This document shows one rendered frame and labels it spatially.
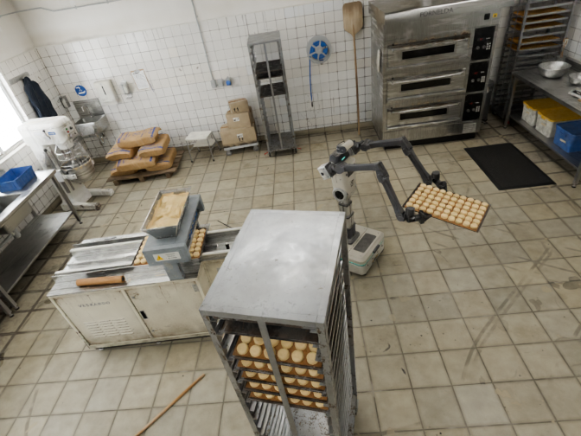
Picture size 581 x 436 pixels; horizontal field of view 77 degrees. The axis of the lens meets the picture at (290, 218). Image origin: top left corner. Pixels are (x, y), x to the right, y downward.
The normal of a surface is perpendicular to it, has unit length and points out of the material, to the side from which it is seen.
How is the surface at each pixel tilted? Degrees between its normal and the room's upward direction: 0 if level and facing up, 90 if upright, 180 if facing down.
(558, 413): 0
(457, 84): 90
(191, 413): 0
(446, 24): 90
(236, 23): 90
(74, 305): 90
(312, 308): 0
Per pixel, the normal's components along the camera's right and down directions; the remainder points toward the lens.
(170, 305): 0.03, 0.60
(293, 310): -0.14, -0.79
